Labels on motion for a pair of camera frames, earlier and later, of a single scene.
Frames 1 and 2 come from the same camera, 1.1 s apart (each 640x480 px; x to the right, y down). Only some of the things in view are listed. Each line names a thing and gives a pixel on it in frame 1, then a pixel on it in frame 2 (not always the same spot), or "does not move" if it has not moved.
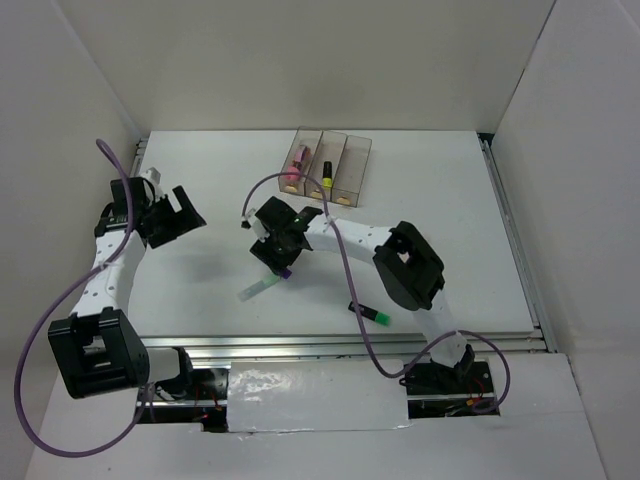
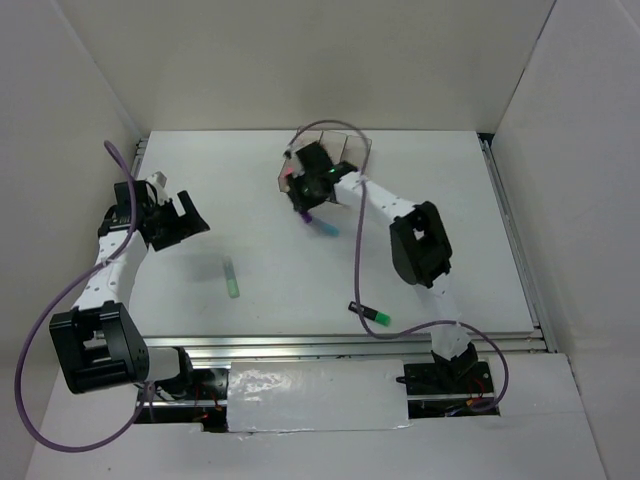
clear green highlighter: (252, 289) → (232, 285)
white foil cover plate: (316, 395) does not move
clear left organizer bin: (298, 160) does not move
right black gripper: (264, 250) → (302, 202)
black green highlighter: (372, 314) does not move
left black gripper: (183, 221) does not move
